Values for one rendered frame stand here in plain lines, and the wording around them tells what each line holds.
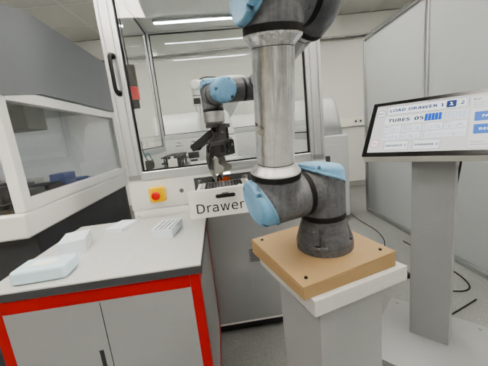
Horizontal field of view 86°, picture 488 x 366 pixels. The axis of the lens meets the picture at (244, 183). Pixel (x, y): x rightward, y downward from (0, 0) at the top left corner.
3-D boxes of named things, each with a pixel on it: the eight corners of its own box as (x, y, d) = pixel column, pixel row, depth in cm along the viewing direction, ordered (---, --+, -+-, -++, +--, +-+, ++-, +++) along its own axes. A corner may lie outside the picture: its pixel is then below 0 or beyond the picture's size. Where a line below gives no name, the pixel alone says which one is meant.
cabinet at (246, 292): (335, 317, 156) (329, 186, 141) (159, 348, 147) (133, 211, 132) (290, 249, 249) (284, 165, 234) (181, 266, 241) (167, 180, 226)
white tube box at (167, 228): (173, 237, 101) (171, 228, 101) (152, 239, 102) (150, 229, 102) (183, 226, 114) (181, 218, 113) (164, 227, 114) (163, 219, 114)
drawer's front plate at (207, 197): (263, 210, 104) (261, 183, 102) (190, 219, 102) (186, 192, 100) (263, 208, 106) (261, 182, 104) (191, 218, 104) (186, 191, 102)
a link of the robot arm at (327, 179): (357, 210, 67) (356, 158, 64) (314, 224, 62) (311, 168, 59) (325, 200, 78) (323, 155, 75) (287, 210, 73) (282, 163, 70)
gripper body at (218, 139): (226, 157, 93) (221, 122, 91) (205, 158, 97) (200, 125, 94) (235, 155, 100) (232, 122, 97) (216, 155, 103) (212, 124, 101)
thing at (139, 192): (327, 186, 141) (325, 159, 139) (133, 210, 133) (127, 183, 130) (282, 166, 234) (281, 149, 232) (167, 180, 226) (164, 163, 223)
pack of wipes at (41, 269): (80, 263, 87) (78, 250, 86) (65, 279, 78) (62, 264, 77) (31, 271, 85) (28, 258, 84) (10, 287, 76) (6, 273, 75)
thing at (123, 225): (122, 232, 114) (121, 229, 114) (104, 232, 116) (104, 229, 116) (139, 222, 126) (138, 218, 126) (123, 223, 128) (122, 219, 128)
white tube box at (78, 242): (87, 251, 97) (84, 238, 96) (59, 258, 94) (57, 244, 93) (93, 240, 108) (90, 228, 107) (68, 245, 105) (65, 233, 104)
